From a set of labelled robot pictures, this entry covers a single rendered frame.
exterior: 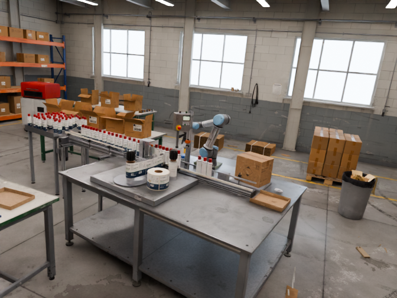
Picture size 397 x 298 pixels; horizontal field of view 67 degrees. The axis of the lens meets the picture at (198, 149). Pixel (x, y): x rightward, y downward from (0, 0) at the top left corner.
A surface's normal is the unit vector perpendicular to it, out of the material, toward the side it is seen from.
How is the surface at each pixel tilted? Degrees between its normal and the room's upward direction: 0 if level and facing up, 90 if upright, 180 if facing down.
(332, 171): 90
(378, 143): 90
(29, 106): 90
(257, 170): 90
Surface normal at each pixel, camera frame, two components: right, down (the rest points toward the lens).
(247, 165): -0.67, 0.15
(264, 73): -0.40, 0.22
